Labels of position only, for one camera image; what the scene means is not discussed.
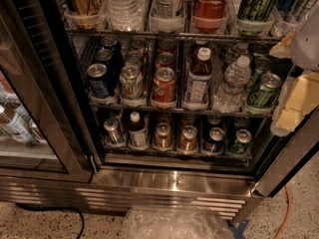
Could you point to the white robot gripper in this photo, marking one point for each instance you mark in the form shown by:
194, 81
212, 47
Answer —
307, 44

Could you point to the blue label plastic bottle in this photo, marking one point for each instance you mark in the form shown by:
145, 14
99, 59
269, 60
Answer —
197, 81

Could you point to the front clear water bottle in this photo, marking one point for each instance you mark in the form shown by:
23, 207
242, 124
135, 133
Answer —
235, 78

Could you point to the green can top shelf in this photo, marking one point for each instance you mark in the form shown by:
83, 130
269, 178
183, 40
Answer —
254, 11

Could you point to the green can shelf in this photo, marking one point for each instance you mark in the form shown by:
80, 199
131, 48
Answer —
240, 143
254, 11

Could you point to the green can bottom shelf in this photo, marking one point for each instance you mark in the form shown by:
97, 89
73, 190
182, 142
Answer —
240, 143

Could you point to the brown bottle behind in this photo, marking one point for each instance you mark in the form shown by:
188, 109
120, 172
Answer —
192, 51

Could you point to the large Coca-Cola bottle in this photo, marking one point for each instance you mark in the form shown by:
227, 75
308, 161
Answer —
208, 15

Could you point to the white label bottle top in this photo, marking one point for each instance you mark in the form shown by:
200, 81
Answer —
166, 16

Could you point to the steel fridge cabinet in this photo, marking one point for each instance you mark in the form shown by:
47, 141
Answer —
123, 177

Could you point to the small bottle bottom shelf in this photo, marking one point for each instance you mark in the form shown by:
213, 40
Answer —
137, 131

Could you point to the clear bottle top shelf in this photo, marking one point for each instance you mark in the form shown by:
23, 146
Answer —
125, 15

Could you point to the silver can bottom shelf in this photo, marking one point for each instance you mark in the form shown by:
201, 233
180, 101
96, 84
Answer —
114, 133

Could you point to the gold can top shelf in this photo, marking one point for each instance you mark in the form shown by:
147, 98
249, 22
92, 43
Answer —
84, 13

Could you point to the glass fridge door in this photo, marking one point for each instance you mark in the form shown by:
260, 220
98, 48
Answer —
48, 134

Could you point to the blue Pepsi can bottom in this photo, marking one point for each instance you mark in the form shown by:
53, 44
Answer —
213, 144

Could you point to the red soda can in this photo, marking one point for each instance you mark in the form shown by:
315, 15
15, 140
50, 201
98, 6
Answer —
164, 89
165, 60

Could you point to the front red soda can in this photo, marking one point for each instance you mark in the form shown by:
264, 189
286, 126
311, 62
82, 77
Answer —
164, 89

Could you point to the front white green can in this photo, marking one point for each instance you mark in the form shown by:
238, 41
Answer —
132, 86

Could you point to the blue soda can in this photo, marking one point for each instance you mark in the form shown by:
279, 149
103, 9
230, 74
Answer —
100, 80
105, 57

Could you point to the front blue soda can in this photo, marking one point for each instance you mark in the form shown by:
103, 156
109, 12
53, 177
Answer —
100, 80

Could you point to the clear plastic bag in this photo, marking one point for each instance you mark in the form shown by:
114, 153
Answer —
181, 223

